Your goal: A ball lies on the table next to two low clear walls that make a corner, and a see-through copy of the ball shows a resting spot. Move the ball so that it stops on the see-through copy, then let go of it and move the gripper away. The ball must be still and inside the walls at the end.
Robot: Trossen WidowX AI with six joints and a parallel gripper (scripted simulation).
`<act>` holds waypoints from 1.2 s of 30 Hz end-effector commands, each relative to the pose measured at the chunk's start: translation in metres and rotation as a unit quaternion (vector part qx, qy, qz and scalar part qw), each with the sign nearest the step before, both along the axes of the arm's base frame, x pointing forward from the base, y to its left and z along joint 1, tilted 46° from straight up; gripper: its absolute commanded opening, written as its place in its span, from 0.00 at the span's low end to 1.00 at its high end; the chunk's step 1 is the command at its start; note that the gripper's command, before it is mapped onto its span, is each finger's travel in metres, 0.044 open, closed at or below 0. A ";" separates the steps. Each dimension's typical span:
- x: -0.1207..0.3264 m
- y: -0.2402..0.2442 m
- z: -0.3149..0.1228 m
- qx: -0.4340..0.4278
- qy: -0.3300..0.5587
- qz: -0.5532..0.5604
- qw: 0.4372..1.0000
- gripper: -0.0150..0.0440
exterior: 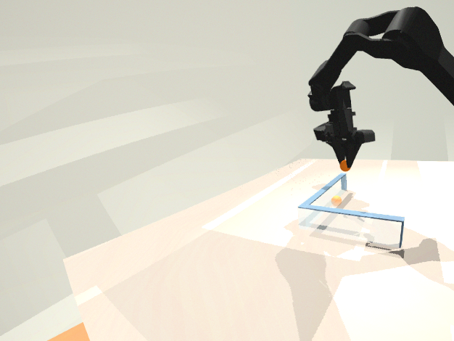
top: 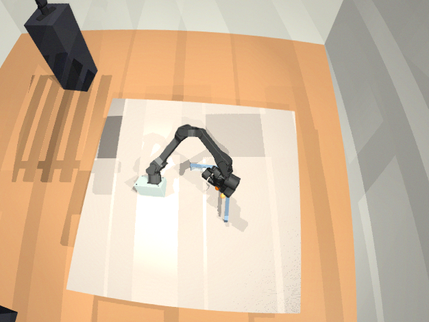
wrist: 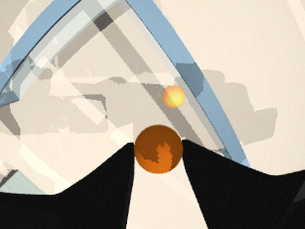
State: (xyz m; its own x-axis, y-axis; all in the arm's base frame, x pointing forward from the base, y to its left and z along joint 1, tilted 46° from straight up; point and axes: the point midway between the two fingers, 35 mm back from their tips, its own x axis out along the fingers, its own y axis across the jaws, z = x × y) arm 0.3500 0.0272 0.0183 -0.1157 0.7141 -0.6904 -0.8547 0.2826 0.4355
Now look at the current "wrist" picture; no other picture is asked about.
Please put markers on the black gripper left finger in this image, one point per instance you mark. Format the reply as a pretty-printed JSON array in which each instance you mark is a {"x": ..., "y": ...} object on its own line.
[{"x": 98, "y": 201}]

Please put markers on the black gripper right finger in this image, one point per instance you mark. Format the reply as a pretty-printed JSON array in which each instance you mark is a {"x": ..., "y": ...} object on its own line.
[{"x": 234, "y": 196}]

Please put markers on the clear l-shaped low wall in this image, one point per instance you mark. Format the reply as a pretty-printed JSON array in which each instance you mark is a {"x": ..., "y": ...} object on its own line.
[{"x": 70, "y": 26}]

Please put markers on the light blue wall top edge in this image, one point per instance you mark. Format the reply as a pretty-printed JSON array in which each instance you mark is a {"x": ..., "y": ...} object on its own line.
[{"x": 168, "y": 40}]

